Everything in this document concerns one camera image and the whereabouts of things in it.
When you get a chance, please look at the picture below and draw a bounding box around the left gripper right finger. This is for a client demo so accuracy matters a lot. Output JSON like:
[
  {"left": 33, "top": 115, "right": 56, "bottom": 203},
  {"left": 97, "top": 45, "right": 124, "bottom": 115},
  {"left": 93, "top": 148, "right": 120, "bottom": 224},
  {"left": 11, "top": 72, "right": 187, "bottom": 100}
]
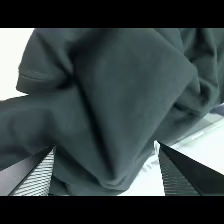
[{"left": 157, "top": 141, "right": 224, "bottom": 197}]

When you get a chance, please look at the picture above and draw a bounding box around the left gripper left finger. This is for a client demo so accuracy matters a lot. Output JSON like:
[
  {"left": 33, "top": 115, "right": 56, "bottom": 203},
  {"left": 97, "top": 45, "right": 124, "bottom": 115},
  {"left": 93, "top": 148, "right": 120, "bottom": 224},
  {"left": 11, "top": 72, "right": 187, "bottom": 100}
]
[{"left": 8, "top": 145, "right": 56, "bottom": 197}]

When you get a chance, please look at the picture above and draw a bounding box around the dark green T-shirt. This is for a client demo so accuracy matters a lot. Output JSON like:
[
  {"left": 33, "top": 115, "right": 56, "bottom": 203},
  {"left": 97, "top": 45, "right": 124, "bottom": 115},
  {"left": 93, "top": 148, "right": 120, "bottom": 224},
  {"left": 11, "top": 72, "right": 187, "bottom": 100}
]
[{"left": 0, "top": 28, "right": 224, "bottom": 197}]

